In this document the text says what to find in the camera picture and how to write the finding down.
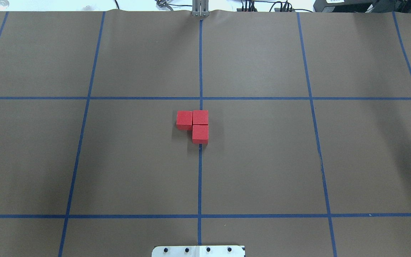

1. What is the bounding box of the white central post base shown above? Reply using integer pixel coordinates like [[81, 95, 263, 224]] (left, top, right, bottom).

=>
[[151, 245, 246, 257]]

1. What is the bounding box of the black power adapter box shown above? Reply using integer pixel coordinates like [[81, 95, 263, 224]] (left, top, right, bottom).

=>
[[313, 0, 373, 13]]

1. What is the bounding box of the aluminium frame post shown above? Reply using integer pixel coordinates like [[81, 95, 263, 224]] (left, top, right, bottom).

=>
[[192, 0, 210, 17]]

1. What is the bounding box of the red block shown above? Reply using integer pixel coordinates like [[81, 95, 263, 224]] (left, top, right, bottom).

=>
[[192, 110, 209, 126], [176, 110, 193, 131], [192, 124, 209, 145]]

